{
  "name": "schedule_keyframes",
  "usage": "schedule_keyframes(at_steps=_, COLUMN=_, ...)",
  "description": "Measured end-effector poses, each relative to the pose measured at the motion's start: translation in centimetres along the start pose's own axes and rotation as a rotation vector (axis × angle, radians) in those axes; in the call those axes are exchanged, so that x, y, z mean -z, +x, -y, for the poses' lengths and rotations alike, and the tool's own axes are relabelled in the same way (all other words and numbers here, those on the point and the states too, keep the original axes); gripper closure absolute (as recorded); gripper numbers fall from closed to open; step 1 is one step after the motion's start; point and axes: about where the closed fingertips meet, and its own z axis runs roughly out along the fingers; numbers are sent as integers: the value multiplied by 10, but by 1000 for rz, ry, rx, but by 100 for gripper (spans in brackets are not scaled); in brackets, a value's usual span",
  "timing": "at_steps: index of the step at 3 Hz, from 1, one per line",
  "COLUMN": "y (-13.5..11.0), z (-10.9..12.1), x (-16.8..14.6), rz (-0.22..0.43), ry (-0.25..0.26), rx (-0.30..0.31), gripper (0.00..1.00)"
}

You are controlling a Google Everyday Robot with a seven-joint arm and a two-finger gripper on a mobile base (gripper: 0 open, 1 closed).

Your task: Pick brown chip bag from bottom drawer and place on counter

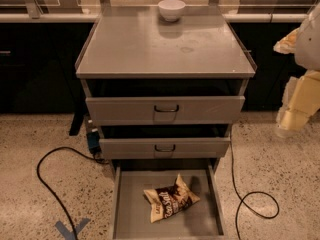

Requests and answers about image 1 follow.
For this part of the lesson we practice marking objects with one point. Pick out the brown chip bag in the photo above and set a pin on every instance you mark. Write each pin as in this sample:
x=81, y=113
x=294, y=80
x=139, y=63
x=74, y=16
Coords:
x=168, y=201

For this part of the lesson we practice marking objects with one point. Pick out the grey drawer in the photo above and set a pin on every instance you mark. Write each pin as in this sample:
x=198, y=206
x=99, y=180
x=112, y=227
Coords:
x=165, y=141
x=164, y=101
x=130, y=219

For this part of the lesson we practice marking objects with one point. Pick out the grey middle drawer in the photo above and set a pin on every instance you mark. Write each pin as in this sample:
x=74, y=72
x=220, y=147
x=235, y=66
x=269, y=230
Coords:
x=165, y=141

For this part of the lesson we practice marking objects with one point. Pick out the blue power box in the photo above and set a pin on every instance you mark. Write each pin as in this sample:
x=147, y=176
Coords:
x=93, y=142

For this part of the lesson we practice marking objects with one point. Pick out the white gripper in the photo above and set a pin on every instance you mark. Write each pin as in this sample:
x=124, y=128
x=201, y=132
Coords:
x=309, y=47

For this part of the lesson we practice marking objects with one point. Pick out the grey drawer cabinet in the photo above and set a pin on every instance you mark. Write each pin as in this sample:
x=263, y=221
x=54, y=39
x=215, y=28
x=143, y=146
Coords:
x=137, y=43

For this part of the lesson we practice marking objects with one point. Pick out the white bowl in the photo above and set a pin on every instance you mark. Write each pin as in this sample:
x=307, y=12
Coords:
x=171, y=10

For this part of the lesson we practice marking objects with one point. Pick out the dark back counter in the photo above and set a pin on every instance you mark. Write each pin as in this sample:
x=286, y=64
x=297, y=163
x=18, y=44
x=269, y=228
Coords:
x=37, y=73

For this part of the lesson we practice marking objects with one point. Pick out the grey bottom drawer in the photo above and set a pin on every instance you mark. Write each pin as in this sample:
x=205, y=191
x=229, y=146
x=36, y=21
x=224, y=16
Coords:
x=130, y=219

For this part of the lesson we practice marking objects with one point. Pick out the grey top drawer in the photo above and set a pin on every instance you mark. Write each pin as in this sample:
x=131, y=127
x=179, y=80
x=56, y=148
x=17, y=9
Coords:
x=164, y=101

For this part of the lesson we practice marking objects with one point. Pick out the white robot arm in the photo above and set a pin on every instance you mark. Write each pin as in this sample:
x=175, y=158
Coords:
x=307, y=54

